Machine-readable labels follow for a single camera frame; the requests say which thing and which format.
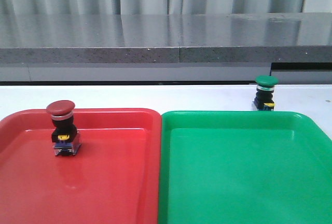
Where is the green mushroom push button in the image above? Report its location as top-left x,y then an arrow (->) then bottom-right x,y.
253,75 -> 279,111

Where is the red mushroom push button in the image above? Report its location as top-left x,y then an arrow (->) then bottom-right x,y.
46,100 -> 81,156

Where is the green plastic tray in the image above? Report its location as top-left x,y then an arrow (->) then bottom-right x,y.
158,111 -> 331,223

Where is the red plastic tray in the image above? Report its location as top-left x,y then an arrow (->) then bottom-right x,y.
1,108 -> 161,223

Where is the grey stone counter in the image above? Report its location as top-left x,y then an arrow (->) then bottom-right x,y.
1,13 -> 331,85

